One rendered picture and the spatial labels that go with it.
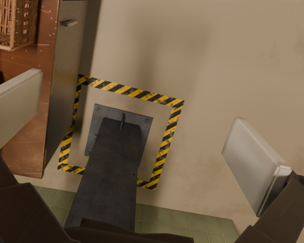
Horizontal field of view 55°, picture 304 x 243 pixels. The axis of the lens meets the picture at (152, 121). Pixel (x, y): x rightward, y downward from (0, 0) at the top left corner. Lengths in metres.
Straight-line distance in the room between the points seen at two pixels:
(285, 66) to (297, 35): 0.16
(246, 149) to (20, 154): 0.98
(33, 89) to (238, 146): 0.13
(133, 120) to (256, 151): 1.43
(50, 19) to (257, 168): 0.83
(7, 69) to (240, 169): 0.89
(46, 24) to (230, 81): 0.98
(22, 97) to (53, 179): 1.69
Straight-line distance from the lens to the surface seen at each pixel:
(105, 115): 1.58
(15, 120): 0.17
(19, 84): 0.17
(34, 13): 0.93
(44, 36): 0.94
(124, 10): 1.47
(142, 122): 1.59
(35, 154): 1.09
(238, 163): 0.19
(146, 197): 1.85
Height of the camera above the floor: 1.47
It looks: 67 degrees down
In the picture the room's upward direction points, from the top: 177 degrees clockwise
